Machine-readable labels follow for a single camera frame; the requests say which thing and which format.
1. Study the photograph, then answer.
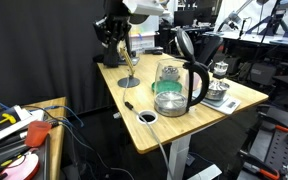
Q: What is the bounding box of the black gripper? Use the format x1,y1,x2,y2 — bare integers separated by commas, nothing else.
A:
93,15,132,52

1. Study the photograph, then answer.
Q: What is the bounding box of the white desk grommet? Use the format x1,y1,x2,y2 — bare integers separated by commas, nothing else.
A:
136,109,159,126

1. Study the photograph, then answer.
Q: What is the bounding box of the white desk leg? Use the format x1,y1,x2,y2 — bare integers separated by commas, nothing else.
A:
166,133,223,180

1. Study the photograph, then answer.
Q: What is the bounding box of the white box with pink lid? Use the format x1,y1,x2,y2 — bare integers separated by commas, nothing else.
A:
130,31,161,53

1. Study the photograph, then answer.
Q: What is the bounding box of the green plate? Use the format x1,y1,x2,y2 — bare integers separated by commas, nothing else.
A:
151,79,184,95

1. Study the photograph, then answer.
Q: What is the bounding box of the pink plastic cup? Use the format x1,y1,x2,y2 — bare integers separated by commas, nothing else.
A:
192,71,204,94

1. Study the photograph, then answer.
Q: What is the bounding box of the black office chair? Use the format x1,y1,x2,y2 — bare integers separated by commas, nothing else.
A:
196,33,225,66

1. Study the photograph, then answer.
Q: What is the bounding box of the steel pot with lid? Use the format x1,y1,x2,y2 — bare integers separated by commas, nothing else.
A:
203,79,231,102

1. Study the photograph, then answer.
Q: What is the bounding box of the red plastic cup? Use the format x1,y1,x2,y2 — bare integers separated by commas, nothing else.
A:
24,120,53,148

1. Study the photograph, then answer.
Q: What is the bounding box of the white kitchen scale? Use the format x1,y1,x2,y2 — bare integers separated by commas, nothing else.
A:
192,89,242,116

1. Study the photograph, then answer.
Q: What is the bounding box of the black perforated board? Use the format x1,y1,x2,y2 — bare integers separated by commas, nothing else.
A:
247,106,288,180

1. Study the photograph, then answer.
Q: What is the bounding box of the glass kettle black handle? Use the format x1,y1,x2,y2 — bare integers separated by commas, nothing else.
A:
153,28,211,118

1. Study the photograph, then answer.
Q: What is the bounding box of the blue cable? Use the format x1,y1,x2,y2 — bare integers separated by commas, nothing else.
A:
0,101,85,128

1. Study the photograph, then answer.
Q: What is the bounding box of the grey lamp cable with switch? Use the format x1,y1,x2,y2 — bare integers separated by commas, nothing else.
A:
122,76,172,180

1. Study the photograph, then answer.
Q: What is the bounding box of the yellow T handle tool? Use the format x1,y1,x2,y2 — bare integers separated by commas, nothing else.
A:
0,113,18,125

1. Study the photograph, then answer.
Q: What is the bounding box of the orange handled black clamp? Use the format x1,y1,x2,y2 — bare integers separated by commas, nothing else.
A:
239,151,282,180
257,111,288,134

